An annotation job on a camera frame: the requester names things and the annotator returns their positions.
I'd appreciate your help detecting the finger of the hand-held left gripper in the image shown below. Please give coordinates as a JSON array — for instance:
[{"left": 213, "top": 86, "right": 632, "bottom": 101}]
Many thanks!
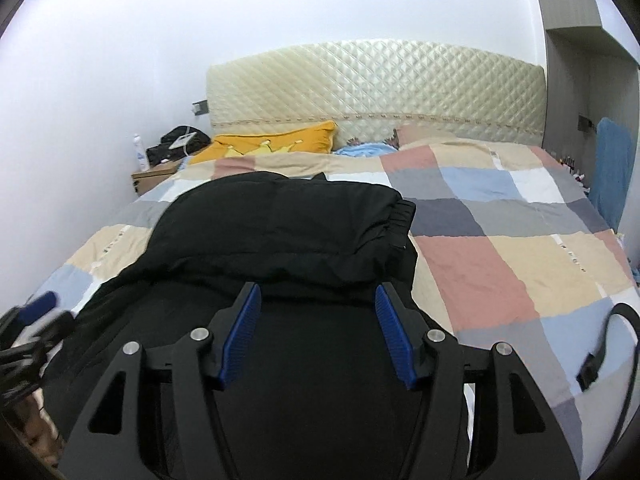
[
  {"left": 42, "top": 309, "right": 77, "bottom": 345},
  {"left": 16, "top": 291, "right": 61, "bottom": 322}
]

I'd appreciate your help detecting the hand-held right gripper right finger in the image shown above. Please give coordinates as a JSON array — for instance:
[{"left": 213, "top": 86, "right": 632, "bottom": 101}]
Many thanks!
[{"left": 374, "top": 281, "right": 581, "bottom": 480}]

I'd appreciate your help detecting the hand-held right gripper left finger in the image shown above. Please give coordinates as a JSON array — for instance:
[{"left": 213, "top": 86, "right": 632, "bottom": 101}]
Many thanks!
[{"left": 57, "top": 281, "right": 263, "bottom": 480}]

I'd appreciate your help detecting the black puffer jacket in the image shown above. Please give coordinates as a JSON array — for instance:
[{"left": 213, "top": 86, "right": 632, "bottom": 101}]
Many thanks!
[{"left": 37, "top": 171, "right": 473, "bottom": 480}]

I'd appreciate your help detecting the checkered patchwork blanket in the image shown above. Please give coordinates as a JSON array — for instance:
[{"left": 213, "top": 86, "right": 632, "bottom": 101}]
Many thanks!
[{"left": 50, "top": 139, "right": 640, "bottom": 480}]

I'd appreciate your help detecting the wooden nightstand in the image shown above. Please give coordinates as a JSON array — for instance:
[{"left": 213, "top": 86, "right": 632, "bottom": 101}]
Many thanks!
[{"left": 131, "top": 159, "right": 188, "bottom": 197}]

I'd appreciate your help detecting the white plastic bottle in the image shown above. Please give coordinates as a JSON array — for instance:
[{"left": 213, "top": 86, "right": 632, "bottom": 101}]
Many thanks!
[{"left": 132, "top": 133, "right": 150, "bottom": 173}]

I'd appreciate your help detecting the light blue cloth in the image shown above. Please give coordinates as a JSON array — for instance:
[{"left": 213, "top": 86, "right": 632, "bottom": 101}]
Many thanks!
[{"left": 332, "top": 142, "right": 398, "bottom": 158}]

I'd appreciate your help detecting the yellow pillow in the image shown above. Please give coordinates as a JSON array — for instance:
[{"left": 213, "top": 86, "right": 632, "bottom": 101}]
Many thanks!
[{"left": 189, "top": 120, "right": 338, "bottom": 165}]

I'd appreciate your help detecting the black bag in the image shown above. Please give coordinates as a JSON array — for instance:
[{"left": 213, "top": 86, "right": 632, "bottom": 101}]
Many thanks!
[{"left": 145, "top": 125, "right": 212, "bottom": 165}]

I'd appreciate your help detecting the pink pillow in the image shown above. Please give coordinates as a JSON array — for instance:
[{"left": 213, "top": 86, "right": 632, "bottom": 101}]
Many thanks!
[{"left": 392, "top": 124, "right": 463, "bottom": 151}]

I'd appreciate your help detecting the group of small bottles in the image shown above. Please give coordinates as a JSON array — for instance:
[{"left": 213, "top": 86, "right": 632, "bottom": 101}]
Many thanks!
[{"left": 557, "top": 154, "right": 593, "bottom": 188}]

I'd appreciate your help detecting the cream quilted headboard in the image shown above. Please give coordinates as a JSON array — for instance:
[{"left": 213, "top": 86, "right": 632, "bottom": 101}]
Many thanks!
[{"left": 206, "top": 39, "right": 547, "bottom": 148}]

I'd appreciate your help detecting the blue towel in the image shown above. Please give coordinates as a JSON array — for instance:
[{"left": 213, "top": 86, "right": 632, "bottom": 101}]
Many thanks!
[{"left": 589, "top": 117, "right": 635, "bottom": 233}]

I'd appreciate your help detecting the black strap with buckle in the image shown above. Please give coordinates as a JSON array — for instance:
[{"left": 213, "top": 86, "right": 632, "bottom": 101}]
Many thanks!
[{"left": 575, "top": 301, "right": 640, "bottom": 441}]

